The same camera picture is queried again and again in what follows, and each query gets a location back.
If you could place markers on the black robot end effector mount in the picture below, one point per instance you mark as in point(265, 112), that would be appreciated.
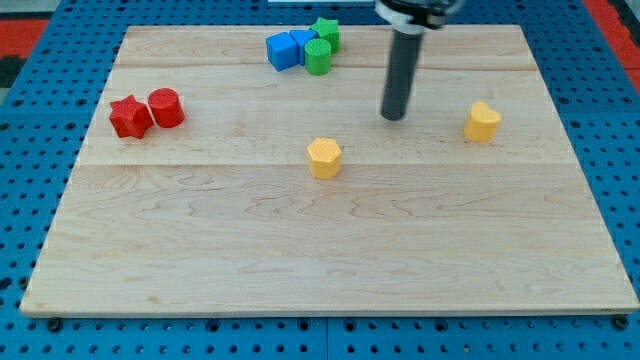
point(415, 16)

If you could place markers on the light wooden board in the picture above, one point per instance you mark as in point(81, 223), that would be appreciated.
point(220, 217)

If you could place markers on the yellow heart block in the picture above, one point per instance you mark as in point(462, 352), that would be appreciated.
point(482, 122)

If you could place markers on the green star block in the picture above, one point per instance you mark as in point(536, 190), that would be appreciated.
point(328, 29)

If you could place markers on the blue triangle block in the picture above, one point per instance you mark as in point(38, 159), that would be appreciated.
point(301, 38)

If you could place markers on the red star block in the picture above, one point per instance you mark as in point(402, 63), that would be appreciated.
point(130, 118)

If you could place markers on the green cylinder block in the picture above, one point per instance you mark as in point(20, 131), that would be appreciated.
point(317, 56)

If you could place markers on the blue cube block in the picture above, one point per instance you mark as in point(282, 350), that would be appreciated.
point(282, 51)

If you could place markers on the red cylinder block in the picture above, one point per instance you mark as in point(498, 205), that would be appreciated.
point(166, 107)

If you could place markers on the yellow hexagon block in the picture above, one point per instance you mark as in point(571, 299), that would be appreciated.
point(324, 158)

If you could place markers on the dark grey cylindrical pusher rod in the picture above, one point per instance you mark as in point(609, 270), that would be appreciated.
point(402, 65)

